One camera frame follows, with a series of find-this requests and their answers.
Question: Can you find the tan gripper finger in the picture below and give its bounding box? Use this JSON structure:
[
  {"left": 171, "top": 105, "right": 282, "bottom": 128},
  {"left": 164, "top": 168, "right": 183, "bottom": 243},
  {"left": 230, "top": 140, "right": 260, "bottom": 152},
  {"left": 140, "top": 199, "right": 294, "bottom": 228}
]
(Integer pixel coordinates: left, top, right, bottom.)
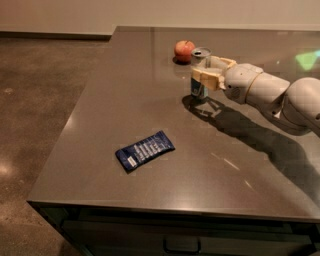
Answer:
[
  {"left": 210, "top": 56, "right": 237, "bottom": 70},
  {"left": 191, "top": 67, "right": 225, "bottom": 91}
]

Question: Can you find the silver redbull can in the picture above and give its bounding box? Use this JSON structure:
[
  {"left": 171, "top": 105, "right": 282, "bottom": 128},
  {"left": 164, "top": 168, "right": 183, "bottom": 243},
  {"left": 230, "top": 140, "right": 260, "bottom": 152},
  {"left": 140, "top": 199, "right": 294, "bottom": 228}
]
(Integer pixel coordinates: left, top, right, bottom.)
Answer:
[{"left": 191, "top": 47, "right": 211, "bottom": 100}]

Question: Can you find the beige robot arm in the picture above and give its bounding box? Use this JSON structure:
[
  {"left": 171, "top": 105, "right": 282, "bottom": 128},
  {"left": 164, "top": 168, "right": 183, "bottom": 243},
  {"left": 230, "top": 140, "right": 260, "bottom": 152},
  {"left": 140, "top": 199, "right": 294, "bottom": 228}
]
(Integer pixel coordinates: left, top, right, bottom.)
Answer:
[{"left": 191, "top": 56, "right": 320, "bottom": 136}]

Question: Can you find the red apple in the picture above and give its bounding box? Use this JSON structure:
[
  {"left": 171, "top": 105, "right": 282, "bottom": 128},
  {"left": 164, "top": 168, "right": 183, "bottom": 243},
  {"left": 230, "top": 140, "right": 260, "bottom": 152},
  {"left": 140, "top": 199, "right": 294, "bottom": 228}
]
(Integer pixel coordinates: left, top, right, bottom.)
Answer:
[{"left": 174, "top": 40, "right": 195, "bottom": 63}]

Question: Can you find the blue snack bag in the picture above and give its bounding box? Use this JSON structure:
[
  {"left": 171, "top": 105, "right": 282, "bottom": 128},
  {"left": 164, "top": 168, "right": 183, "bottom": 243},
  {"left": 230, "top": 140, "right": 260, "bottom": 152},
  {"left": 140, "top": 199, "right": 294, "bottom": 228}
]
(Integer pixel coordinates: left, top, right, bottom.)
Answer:
[{"left": 115, "top": 131, "right": 175, "bottom": 172}]

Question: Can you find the dark cabinet drawer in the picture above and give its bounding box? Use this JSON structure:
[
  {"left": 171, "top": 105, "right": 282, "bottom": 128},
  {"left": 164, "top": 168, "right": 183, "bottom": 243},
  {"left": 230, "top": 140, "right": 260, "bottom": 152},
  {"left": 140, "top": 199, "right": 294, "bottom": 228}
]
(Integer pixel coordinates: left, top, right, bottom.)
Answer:
[{"left": 62, "top": 220, "right": 319, "bottom": 256}]

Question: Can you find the black drawer handle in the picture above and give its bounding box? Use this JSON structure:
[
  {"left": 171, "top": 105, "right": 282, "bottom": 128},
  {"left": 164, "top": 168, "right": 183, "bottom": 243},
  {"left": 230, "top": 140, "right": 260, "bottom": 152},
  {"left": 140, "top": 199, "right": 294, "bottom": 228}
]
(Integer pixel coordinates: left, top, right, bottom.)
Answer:
[{"left": 163, "top": 237, "right": 201, "bottom": 255}]

